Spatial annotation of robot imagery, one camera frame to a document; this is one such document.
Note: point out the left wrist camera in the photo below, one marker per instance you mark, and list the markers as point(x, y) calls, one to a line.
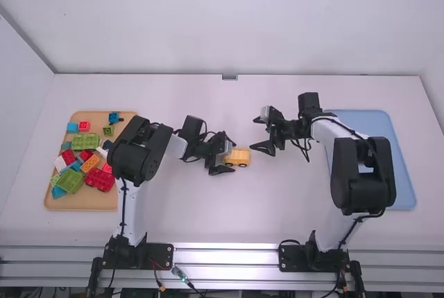
point(229, 147)

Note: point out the orange toy brick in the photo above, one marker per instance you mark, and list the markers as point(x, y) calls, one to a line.
point(90, 164)

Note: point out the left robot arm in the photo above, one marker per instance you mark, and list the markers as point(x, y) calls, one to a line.
point(133, 159)

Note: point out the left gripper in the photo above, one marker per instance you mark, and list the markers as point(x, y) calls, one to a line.
point(215, 150)

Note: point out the small green circuit board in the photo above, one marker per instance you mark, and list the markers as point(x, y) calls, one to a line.
point(180, 274)

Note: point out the yellow toy car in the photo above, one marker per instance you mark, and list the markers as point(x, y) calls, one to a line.
point(238, 157)

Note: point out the silver rails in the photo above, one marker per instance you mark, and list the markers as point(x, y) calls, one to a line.
point(222, 260)

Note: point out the red toy brick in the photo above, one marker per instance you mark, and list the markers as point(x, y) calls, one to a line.
point(86, 155)
point(107, 168)
point(100, 178)
point(68, 156)
point(84, 126)

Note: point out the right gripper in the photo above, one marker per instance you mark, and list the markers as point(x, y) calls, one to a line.
point(279, 128)

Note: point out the tan tray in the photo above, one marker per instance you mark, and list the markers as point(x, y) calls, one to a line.
point(83, 202)

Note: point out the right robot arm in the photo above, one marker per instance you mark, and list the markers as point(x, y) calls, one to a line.
point(360, 166)

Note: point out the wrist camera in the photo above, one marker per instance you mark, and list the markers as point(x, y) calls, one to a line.
point(229, 147)
point(265, 112)

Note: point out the white toy brick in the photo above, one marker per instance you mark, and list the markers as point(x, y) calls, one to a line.
point(101, 151)
point(59, 163)

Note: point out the blue mat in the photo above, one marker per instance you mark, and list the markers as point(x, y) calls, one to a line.
point(392, 138)

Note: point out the blue toy brick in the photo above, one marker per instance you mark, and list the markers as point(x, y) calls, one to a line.
point(108, 145)
point(71, 167)
point(71, 127)
point(113, 117)
point(66, 145)
point(57, 193)

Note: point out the green toy brick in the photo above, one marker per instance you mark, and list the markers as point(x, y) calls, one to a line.
point(54, 179)
point(70, 181)
point(108, 130)
point(85, 141)

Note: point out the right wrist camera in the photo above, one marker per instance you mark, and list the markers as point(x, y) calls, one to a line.
point(265, 112)

